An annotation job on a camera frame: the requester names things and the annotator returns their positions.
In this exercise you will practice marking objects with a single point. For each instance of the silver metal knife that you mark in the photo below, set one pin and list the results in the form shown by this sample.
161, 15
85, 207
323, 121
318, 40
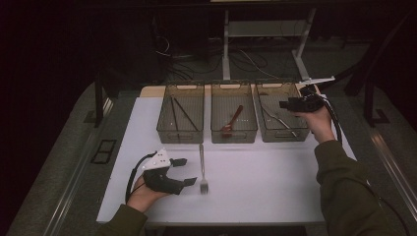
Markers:
283, 124

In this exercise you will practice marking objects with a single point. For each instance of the black chopstick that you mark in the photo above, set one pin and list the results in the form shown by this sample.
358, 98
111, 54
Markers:
174, 116
186, 114

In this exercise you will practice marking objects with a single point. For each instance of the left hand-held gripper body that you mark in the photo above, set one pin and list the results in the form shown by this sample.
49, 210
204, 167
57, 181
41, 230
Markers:
160, 183

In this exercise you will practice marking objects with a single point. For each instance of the silver metal fork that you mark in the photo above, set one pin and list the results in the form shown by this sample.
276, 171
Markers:
202, 164

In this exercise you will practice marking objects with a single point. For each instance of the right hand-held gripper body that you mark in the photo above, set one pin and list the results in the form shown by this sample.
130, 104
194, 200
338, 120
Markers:
308, 104

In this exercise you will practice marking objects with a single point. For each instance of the person's left hand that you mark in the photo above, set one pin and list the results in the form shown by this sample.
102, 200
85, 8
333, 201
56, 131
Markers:
142, 196

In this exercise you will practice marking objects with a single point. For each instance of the white metal stand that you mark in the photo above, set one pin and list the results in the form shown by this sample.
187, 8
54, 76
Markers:
226, 65

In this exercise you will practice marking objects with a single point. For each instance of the brown wooden spoon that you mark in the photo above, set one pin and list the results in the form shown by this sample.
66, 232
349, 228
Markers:
233, 118

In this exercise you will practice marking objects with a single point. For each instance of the transparent brown plastic bin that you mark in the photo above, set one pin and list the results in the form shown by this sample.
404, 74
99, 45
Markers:
223, 98
188, 98
275, 95

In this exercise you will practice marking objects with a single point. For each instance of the metal rail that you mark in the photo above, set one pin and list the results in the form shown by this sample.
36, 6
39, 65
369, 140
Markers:
70, 193
393, 160

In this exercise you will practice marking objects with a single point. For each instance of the black metal stand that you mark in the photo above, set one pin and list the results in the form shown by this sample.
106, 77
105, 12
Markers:
369, 98
98, 108

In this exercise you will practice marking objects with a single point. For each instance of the wooden board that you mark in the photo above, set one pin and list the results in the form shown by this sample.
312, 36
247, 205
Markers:
150, 91

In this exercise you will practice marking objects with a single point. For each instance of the person's right hand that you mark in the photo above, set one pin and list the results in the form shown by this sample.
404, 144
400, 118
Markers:
319, 124

